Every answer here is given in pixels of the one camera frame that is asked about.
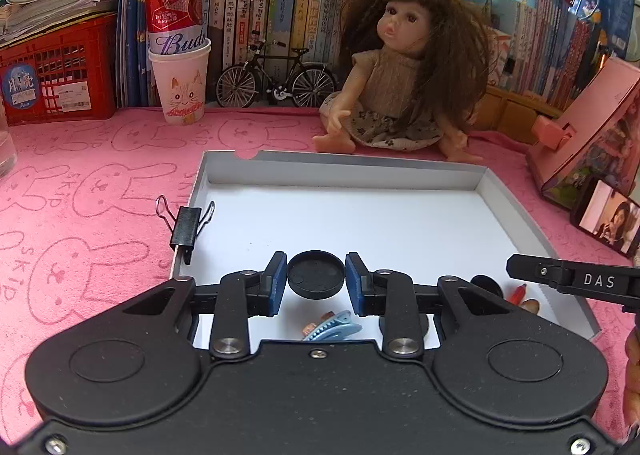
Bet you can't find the brown hazelnut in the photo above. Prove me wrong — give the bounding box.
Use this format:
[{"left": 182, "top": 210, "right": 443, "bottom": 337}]
[{"left": 520, "top": 299, "right": 540, "bottom": 314}]

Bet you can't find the red crayon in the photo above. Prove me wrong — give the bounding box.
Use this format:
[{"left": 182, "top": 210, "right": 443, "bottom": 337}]
[{"left": 508, "top": 284, "right": 526, "bottom": 307}]

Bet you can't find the blue shark hair clip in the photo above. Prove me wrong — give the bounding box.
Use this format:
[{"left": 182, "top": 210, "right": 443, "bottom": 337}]
[{"left": 303, "top": 310, "right": 362, "bottom": 342}]

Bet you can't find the black round cap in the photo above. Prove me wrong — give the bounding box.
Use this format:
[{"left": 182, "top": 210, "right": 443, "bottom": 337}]
[{"left": 471, "top": 274, "right": 503, "bottom": 298}]

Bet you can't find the black ringed lid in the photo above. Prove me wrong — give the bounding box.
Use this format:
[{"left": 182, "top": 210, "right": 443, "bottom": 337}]
[{"left": 288, "top": 250, "right": 345, "bottom": 300}]

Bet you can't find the black disc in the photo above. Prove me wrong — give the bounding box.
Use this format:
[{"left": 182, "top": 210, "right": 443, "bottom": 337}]
[{"left": 378, "top": 314, "right": 430, "bottom": 357}]

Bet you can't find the smartphone playing video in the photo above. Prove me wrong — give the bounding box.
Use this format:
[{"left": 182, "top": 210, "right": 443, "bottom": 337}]
[{"left": 570, "top": 177, "right": 639, "bottom": 258}]

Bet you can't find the white cardboard tray box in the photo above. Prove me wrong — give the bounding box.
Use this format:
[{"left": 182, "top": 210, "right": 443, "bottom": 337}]
[{"left": 170, "top": 148, "right": 603, "bottom": 351}]

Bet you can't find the black binder clip on tray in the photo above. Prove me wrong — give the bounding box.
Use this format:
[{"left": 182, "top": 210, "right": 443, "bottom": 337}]
[{"left": 155, "top": 195, "right": 216, "bottom": 265}]

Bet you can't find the pink triangular toy house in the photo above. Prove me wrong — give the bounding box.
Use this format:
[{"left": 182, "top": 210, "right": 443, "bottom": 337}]
[{"left": 526, "top": 58, "right": 639, "bottom": 209}]

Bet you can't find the wooden drawer shelf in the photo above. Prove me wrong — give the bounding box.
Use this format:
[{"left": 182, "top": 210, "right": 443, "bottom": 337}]
[{"left": 473, "top": 86, "right": 562, "bottom": 144}]

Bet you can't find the miniature black bicycle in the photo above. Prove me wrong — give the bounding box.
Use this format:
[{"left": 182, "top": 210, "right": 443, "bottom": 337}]
[{"left": 213, "top": 30, "right": 337, "bottom": 108}]

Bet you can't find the brown haired doll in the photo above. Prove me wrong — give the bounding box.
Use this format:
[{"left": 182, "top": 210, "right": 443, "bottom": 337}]
[{"left": 314, "top": 0, "right": 490, "bottom": 164}]

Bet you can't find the white cat paper cup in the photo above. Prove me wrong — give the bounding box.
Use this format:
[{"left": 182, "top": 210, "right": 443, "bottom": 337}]
[{"left": 148, "top": 38, "right": 210, "bottom": 126}]

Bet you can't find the clear acrylic block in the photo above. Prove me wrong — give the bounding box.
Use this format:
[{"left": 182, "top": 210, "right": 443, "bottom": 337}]
[{"left": 0, "top": 101, "right": 17, "bottom": 179}]

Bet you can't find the red plastic basket left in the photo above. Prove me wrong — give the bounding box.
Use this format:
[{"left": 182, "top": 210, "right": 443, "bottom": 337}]
[{"left": 1, "top": 13, "right": 116, "bottom": 126}]

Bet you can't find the blue carton box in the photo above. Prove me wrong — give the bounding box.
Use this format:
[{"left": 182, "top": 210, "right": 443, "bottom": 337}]
[{"left": 570, "top": 0, "right": 634, "bottom": 59}]

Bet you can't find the red Budweiser can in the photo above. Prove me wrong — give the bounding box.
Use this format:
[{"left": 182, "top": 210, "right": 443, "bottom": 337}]
[{"left": 145, "top": 0, "right": 206, "bottom": 54}]

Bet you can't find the row of upright books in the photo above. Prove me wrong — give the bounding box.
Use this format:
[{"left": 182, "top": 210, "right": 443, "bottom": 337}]
[{"left": 114, "top": 0, "right": 612, "bottom": 112}]

